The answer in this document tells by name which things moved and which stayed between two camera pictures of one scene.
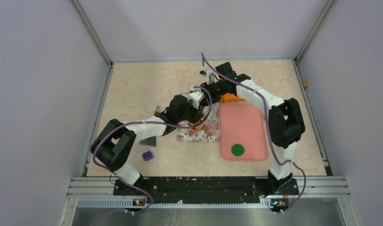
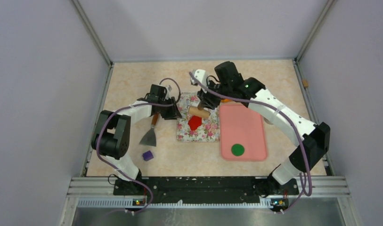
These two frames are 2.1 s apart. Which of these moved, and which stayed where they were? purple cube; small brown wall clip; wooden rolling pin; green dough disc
Moved: wooden rolling pin
Stayed: purple cube; small brown wall clip; green dough disc
